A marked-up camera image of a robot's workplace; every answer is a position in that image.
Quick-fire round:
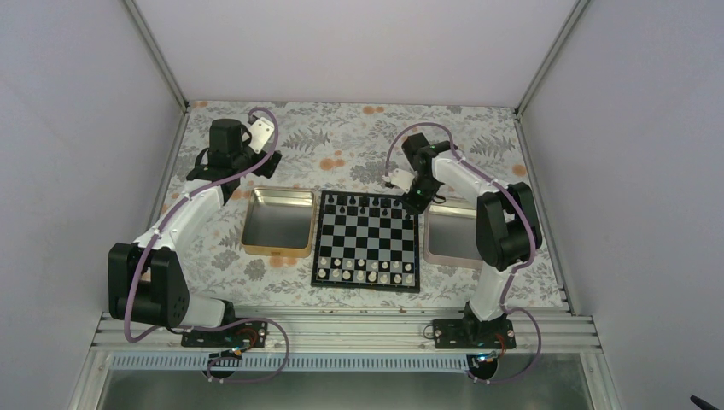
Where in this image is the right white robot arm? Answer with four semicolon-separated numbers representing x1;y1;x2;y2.
399;133;541;349

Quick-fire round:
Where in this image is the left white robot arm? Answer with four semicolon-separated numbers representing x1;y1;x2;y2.
108;115;282;346

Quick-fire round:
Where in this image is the floral table mat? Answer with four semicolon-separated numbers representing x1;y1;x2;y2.
166;101;567;309

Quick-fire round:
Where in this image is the pink metal tin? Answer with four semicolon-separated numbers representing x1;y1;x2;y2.
423;198;483;269

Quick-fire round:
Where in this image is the gold metal tin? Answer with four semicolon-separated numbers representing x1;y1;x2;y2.
240;186;317;258

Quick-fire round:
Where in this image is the black white chessboard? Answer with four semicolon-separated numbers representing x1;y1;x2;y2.
311;190;420;294

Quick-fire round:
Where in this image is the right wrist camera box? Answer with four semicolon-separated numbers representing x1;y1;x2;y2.
382;168;416;193

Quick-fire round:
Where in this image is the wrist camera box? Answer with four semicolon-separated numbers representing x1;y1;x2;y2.
382;168;416;193
245;116;275;154

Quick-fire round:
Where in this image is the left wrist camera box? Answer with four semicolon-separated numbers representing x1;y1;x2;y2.
245;116;275;154

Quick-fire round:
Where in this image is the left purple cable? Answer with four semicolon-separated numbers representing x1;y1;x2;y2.
123;106;290;386

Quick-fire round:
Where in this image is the purple cable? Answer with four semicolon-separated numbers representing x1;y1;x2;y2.
123;106;290;386
384;121;543;386

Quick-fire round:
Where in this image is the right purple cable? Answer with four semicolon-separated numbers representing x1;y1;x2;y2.
384;121;543;386

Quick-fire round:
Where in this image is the left frame post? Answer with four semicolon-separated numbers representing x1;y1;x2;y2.
120;0;188;112

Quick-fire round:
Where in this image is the frame post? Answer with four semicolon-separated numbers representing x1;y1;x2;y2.
120;0;188;112
515;0;591;120

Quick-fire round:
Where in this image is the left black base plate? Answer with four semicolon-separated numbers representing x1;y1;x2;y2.
181;319;268;350

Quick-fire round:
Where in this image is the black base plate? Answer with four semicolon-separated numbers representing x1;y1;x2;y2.
181;319;268;350
431;315;517;349

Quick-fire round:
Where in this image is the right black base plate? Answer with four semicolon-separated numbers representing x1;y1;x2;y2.
431;315;517;349

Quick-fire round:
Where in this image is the right frame post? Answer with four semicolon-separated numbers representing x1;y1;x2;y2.
515;0;591;120

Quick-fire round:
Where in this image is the white slotted cable duct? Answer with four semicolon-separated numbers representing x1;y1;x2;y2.
110;352;469;372

